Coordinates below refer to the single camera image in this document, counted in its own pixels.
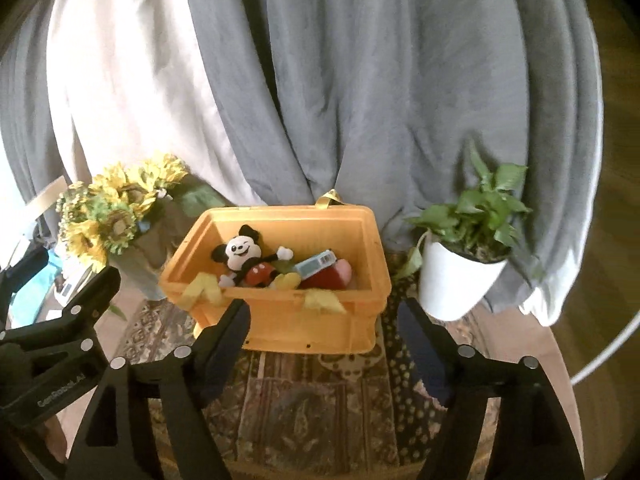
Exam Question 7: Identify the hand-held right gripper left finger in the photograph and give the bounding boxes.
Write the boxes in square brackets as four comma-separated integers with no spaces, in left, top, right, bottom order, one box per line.
[65,299,252,480]

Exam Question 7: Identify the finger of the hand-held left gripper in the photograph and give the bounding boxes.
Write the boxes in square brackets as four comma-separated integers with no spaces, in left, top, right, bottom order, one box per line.
[0,247,51,313]
[0,266,123,361]

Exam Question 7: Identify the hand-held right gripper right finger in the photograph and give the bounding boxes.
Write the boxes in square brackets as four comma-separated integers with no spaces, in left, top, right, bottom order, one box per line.
[396,297,586,480]

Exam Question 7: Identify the orange plastic crate yellow straps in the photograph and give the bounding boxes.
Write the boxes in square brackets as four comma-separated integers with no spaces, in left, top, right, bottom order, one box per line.
[159,189,392,355]

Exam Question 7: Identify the mouse plush toy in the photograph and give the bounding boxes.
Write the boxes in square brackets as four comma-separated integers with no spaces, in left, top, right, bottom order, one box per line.
[211,225,301,289]

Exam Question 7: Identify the blue white tissue pack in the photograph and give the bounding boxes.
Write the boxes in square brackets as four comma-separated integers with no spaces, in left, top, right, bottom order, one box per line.
[294,250,337,279]

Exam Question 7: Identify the red green fluffy toy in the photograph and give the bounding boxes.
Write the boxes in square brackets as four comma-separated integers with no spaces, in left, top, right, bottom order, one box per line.
[300,259,353,291]

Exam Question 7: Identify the blue cloth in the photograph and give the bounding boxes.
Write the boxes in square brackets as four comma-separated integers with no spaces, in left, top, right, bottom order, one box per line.
[12,259,67,332]

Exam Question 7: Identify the white stacked papers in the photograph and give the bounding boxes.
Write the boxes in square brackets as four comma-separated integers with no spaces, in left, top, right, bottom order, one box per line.
[52,265,93,307]

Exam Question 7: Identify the green plant in white pot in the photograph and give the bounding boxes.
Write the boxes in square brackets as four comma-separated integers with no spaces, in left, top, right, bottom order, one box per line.
[392,141,533,322]

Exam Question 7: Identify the grey green ribbed flower pot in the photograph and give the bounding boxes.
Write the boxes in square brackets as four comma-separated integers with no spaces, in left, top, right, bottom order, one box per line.
[109,230,177,302]

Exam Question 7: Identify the patterned round rug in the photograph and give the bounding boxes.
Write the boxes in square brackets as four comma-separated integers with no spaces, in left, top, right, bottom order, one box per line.
[112,255,576,480]

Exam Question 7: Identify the artificial sunflower bouquet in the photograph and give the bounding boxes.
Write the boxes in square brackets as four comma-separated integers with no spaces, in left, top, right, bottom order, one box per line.
[55,155,237,272]

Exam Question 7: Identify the white curtain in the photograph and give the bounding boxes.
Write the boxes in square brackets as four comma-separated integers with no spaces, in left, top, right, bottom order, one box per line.
[46,0,267,207]

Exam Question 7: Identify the grey curtain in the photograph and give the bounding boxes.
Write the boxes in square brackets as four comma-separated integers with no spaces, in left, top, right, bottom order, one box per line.
[0,0,603,328]

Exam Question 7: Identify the white cable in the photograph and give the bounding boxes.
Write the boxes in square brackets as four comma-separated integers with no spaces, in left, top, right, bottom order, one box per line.
[570,307,640,387]

